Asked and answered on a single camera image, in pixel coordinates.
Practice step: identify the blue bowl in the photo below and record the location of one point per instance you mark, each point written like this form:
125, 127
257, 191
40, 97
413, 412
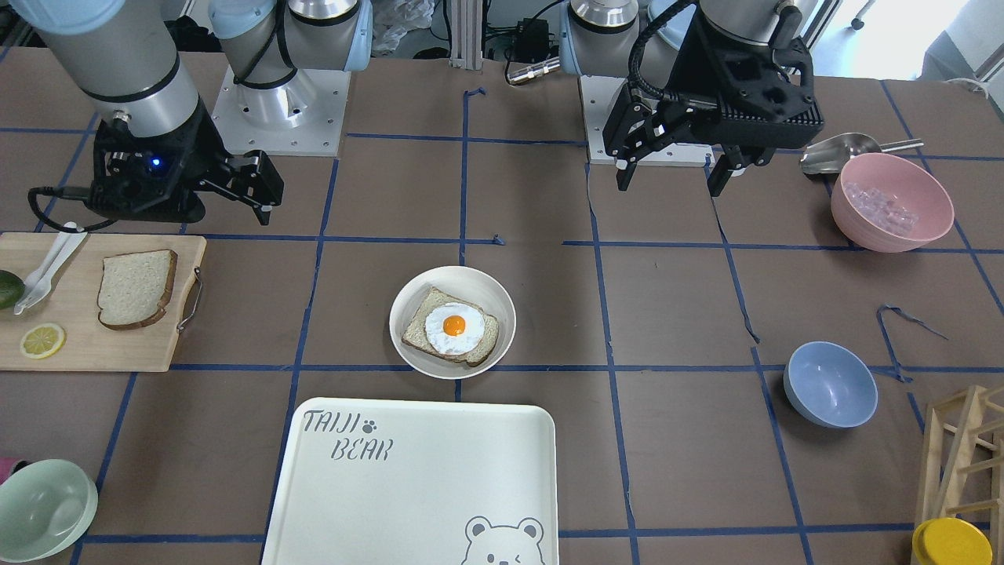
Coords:
830, 386

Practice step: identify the green bowl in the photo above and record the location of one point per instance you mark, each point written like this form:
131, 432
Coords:
45, 508

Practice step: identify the fried egg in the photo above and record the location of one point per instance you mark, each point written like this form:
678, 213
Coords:
454, 329

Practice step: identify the yellow cup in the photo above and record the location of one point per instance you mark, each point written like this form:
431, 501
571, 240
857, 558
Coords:
949, 540

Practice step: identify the bread slice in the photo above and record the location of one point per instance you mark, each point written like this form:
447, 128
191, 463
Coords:
135, 289
414, 333

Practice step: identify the lemon slice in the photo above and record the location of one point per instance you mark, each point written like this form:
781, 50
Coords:
42, 341

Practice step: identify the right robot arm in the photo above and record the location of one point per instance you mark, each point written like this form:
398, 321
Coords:
121, 56

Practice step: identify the cream round plate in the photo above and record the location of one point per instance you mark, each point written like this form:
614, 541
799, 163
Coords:
465, 284

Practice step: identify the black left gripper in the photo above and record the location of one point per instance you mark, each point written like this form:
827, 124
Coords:
681, 81

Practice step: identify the bread slice under egg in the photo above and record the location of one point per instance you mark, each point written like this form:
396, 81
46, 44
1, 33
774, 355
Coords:
414, 333

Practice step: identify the metal scoop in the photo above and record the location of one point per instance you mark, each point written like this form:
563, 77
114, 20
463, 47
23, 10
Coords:
829, 156

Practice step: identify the pink cloth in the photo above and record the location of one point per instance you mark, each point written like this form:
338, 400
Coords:
10, 465

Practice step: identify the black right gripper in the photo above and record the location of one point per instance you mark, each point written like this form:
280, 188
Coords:
205, 151

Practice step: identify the cream bear tray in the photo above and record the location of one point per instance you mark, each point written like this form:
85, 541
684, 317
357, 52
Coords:
370, 481

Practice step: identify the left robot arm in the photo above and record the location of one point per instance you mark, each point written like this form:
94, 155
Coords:
595, 34

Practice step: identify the pink bowl with ice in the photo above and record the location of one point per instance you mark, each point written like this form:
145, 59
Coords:
889, 205

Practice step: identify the wooden cutting board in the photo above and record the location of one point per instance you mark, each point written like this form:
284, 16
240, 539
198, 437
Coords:
73, 304

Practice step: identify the wooden dish rack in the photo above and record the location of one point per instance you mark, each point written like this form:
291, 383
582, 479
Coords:
962, 437

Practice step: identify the white plastic fork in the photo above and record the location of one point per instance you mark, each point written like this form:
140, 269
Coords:
71, 228

